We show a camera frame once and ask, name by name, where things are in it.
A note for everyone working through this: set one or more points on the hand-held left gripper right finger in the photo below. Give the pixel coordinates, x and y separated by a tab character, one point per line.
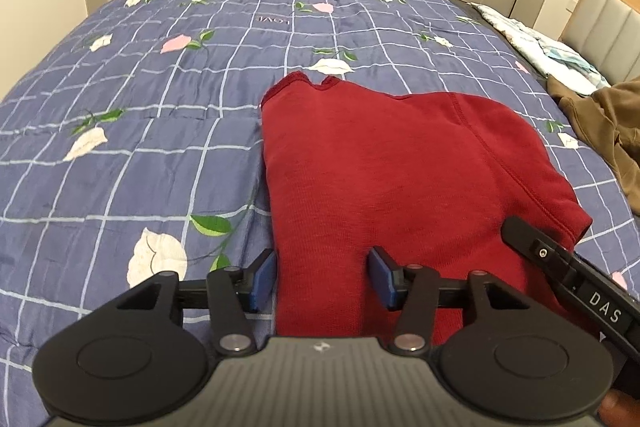
380	278

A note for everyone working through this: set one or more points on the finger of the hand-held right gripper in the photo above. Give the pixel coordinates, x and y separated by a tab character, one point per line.
525	237

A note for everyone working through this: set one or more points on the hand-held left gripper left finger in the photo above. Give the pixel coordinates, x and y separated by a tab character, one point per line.
264	279

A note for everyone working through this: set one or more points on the red knit garment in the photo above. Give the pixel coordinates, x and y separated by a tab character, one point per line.
380	177

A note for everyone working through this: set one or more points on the person's right hand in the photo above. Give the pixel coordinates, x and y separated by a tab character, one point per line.
620	409

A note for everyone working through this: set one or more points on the brown cloth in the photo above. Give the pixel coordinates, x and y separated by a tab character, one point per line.
607	127

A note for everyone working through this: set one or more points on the blue checked floral quilt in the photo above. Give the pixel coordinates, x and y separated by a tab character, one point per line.
125	147

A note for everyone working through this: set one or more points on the light patterned cloth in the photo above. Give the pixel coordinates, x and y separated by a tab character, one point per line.
550	44

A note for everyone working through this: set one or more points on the beige padded headboard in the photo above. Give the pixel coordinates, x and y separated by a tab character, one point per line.
607	37

